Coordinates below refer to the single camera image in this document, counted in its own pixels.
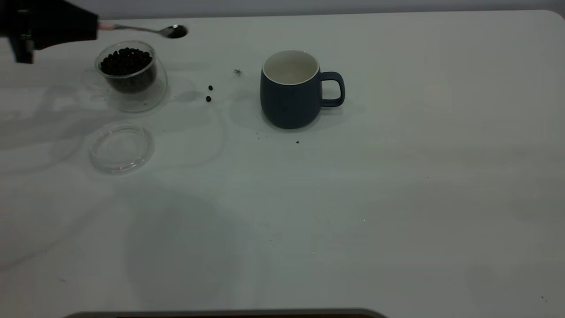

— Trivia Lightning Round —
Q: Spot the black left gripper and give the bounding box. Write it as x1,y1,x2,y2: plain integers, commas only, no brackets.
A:
0,0,99,65

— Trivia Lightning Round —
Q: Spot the dark grey ceramic mug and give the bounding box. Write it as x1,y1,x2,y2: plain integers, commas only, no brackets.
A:
260,49,346,130

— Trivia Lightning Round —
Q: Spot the roasted coffee beans heap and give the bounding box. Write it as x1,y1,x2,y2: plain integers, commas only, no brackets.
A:
100,47,157,93

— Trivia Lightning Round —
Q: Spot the clear glass cup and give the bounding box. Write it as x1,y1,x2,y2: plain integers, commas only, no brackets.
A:
81,41,169,113

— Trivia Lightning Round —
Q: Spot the clear round glass dish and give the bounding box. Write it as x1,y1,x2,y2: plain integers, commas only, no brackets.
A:
89,124,155,174

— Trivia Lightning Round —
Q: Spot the pink handled metal spoon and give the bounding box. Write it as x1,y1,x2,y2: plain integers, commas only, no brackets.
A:
97,22,189,39

